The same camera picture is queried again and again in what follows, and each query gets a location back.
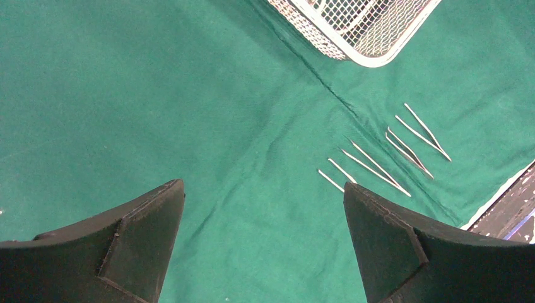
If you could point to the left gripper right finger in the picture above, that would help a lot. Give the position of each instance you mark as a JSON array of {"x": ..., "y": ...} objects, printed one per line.
[{"x": 404, "y": 256}]

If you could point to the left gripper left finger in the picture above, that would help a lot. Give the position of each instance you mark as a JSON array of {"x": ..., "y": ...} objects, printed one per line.
[{"x": 119, "y": 255}]

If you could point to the steel spatula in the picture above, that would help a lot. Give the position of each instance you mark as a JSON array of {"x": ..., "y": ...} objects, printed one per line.
[{"x": 371, "y": 165}]

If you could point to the green surgical cloth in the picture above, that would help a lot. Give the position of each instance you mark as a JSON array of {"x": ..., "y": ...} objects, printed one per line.
[{"x": 102, "y": 101}]

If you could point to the metal mesh tray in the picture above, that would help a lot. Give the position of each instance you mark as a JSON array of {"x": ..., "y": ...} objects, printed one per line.
[{"x": 370, "y": 33}]

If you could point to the long steel forceps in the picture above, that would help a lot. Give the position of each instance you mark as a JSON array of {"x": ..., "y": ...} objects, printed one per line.
[{"x": 335, "y": 174}]

